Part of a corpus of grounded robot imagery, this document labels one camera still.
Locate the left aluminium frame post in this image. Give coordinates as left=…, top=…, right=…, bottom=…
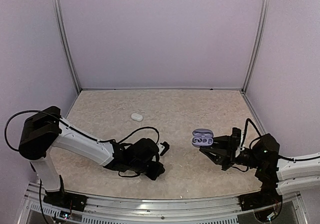
left=52, top=0, right=82, bottom=95

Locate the front aluminium rail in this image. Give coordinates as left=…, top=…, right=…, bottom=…
left=23, top=186, right=305, bottom=224

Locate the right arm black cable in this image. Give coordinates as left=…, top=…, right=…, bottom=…
left=243, top=118, right=320, bottom=162

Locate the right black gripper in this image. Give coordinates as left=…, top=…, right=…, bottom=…
left=200, top=135, right=263, bottom=171

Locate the blue-grey earbud charging case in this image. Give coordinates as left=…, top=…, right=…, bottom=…
left=191, top=128, right=214, bottom=148

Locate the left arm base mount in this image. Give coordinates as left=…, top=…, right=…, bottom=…
left=43, top=175, right=88, bottom=212

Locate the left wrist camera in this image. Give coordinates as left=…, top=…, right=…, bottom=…
left=157, top=141, right=170, bottom=156

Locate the aluminium frame post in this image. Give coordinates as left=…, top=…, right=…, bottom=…
left=52, top=0, right=82, bottom=95
left=242, top=0, right=270, bottom=95

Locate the purple earbud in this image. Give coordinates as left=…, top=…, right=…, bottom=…
left=192, top=137, right=210, bottom=146

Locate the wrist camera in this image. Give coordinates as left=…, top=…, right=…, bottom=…
left=237, top=138, right=245, bottom=155
left=157, top=141, right=170, bottom=156

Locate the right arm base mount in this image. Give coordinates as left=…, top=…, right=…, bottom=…
left=238, top=181, right=283, bottom=211

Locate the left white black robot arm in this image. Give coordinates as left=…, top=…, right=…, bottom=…
left=18, top=106, right=170, bottom=206

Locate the right aluminium frame post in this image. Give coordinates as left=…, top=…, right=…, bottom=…
left=242, top=0, right=270, bottom=95

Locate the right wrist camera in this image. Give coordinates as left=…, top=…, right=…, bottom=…
left=237, top=138, right=245, bottom=155

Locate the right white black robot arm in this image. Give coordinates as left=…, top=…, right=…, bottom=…
left=192, top=127, right=320, bottom=206

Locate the white earbud charging case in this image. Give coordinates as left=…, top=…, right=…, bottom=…
left=131, top=113, right=143, bottom=122

